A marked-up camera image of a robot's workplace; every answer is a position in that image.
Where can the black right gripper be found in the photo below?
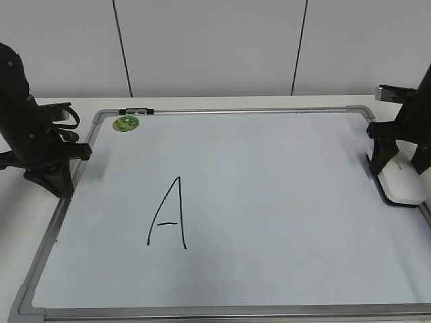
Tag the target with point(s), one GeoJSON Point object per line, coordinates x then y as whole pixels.
{"type": "Point", "coordinates": [413, 127]}

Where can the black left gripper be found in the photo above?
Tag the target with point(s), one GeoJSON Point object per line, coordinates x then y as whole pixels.
{"type": "Point", "coordinates": [46, 152]}

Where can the white whiteboard eraser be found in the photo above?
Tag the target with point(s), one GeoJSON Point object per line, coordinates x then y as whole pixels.
{"type": "Point", "coordinates": [399, 184]}

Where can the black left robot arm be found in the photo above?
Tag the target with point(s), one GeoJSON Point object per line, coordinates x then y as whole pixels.
{"type": "Point", "coordinates": [19, 109]}

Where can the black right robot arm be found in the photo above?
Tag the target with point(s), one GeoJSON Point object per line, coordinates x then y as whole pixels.
{"type": "Point", "coordinates": [420, 101]}

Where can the green round magnet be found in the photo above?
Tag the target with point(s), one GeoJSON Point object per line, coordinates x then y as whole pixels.
{"type": "Point", "coordinates": [125, 124]}

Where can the black marker pen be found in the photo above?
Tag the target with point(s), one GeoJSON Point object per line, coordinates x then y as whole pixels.
{"type": "Point", "coordinates": [133, 111]}

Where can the aluminium framed whiteboard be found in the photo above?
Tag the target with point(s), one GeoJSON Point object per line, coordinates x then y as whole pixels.
{"type": "Point", "coordinates": [245, 215]}

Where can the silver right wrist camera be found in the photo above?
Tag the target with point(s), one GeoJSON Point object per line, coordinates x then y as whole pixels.
{"type": "Point", "coordinates": [394, 94]}

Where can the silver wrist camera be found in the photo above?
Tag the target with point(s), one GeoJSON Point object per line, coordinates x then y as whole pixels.
{"type": "Point", "coordinates": [56, 112]}
{"type": "Point", "coordinates": [394, 94]}

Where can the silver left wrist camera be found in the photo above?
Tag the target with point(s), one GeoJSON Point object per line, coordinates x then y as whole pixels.
{"type": "Point", "coordinates": [56, 112]}

